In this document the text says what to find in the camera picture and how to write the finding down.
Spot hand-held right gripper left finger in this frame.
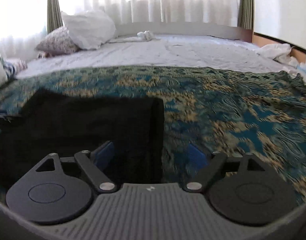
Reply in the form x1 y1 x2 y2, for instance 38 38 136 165
35 141 116 193

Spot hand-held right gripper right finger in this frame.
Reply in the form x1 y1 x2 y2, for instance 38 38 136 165
182 144 266 193

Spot black pants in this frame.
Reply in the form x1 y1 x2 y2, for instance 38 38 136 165
0 89 165 188

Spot teal beige patterned blanket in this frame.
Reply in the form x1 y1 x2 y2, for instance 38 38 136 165
0 65 306 205

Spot floral pillow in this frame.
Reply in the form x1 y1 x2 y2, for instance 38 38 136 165
35 26 81 55

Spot knotted white cloth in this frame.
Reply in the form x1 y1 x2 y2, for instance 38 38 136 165
137 31 154 41

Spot white pillow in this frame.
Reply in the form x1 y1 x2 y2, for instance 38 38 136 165
61 10 118 50

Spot blue striped cloth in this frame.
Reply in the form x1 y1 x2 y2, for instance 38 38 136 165
4 59 28 77

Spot grey bed side board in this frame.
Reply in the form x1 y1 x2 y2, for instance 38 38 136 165
117 24 254 40

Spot crumpled white cloth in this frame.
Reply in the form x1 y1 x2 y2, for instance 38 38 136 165
256 43 297 67

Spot wooden bed headboard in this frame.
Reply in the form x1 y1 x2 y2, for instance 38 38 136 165
252 32 306 62

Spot green curtain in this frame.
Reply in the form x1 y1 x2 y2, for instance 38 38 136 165
47 0 64 32
237 0 255 30

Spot white sheer curtain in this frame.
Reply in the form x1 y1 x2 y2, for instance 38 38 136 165
0 0 241 43

